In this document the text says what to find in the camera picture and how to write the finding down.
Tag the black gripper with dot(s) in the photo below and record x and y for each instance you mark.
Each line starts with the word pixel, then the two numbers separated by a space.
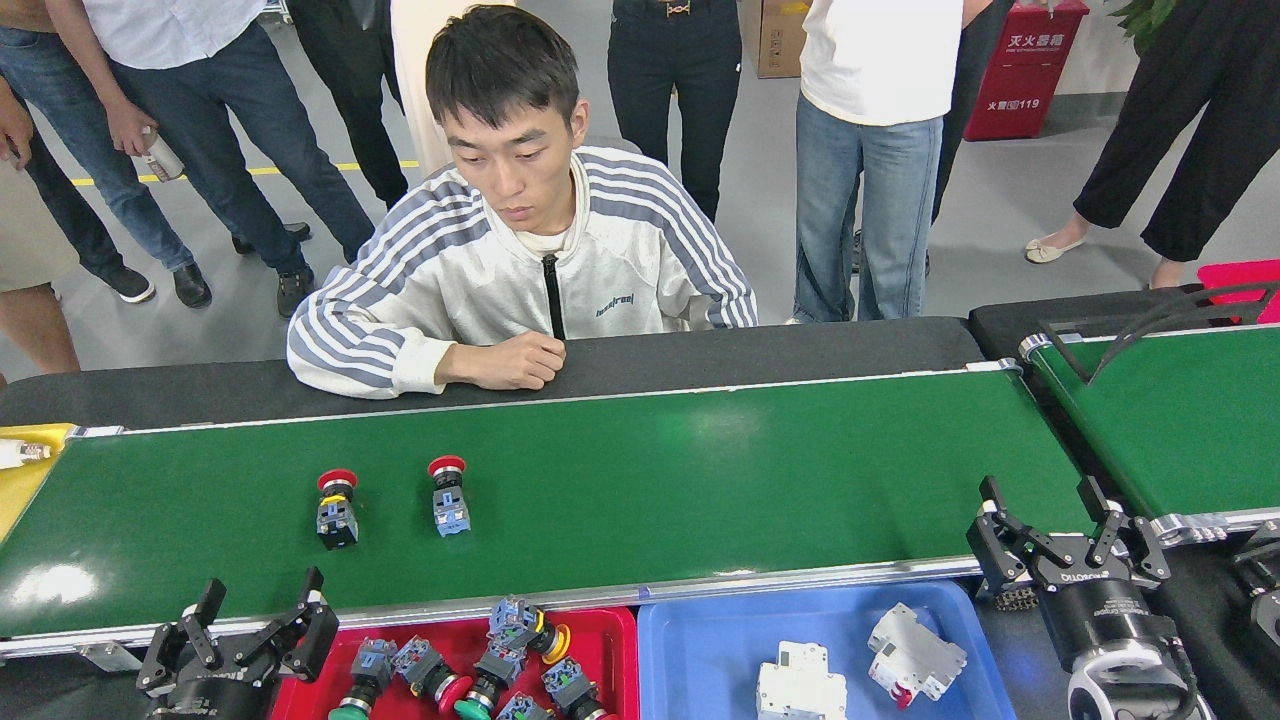
pixel 210 695
pixel 1105 615

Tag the white circuit breaker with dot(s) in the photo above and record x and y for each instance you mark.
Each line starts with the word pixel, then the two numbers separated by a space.
pixel 915 650
pixel 800 685

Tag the yellow button switch part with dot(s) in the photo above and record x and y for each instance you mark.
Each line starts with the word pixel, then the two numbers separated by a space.
pixel 555 642

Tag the short green conveyor belt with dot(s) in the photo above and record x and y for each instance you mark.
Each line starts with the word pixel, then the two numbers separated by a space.
pixel 1180 420

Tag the black conveyor motor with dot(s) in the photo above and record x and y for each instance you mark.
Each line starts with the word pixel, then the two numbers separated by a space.
pixel 1265 600

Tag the yellow plastic tray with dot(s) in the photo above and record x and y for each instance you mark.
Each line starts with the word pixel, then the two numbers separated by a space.
pixel 15 500

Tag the red plastic tray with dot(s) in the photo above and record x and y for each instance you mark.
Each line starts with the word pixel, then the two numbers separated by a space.
pixel 610 660

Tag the long green conveyor belt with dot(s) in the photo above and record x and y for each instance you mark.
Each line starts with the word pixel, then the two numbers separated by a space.
pixel 700 480

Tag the blue plastic tray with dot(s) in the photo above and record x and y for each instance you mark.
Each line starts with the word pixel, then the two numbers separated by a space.
pixel 700 650

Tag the seated person's right hand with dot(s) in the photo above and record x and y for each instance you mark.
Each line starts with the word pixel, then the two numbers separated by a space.
pixel 505 360

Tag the standing person's right hand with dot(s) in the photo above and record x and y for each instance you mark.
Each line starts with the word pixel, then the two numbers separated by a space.
pixel 130 125

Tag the white light bulb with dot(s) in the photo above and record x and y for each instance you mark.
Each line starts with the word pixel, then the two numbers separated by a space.
pixel 12 455

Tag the magenta plastic bin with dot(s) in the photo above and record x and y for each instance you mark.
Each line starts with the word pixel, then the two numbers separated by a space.
pixel 1240 275

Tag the red fire extinguisher box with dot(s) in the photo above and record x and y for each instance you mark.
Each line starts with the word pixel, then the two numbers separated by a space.
pixel 1025 110

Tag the seated person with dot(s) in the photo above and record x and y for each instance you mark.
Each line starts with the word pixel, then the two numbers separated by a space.
pixel 640 260

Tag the potted plant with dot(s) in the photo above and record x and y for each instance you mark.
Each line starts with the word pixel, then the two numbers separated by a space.
pixel 1135 15

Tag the brown cardboard box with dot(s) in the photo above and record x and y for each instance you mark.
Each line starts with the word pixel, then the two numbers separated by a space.
pixel 780 45

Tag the black guide frame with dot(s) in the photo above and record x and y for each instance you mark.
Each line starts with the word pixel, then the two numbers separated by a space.
pixel 1262 293

